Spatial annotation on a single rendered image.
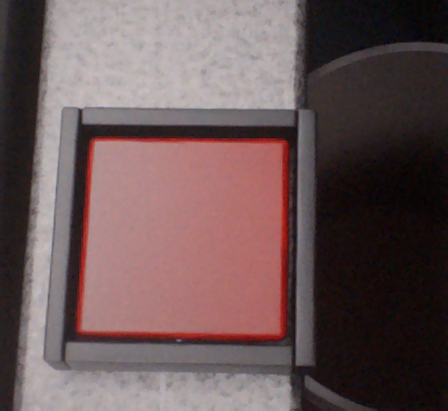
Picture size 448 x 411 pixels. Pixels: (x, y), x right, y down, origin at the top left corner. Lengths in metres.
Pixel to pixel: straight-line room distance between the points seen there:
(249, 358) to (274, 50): 0.10
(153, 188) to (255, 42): 0.06
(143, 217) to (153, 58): 0.06
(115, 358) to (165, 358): 0.01
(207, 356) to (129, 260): 0.04
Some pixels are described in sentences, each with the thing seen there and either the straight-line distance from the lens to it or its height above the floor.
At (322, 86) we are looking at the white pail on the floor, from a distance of 0.99.
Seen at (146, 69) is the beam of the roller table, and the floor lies 0.92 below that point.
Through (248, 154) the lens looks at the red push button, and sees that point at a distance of 0.36.
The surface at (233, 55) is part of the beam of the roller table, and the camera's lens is 0.39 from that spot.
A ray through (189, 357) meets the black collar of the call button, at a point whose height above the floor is 0.93.
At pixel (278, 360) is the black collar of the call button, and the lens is 0.34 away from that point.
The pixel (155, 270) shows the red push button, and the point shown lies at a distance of 0.35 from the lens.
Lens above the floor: 1.27
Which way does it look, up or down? 73 degrees down
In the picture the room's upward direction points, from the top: 10 degrees counter-clockwise
